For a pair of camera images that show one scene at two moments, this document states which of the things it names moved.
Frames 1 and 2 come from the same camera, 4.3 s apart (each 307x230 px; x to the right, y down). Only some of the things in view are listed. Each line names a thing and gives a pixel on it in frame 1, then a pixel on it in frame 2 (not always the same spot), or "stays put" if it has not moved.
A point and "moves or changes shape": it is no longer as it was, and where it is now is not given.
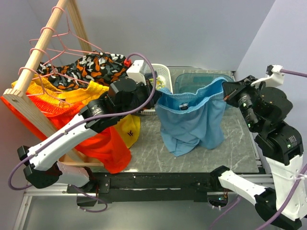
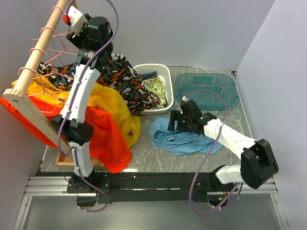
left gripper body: [143, 93] → [78, 40]
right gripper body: [240, 95] → [183, 122]
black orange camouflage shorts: [93, 68] stays put
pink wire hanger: [58, 36] stays put
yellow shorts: [129, 125] stays put
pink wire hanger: [53, 66] stays put
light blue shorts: [197, 116] moves or changes shape
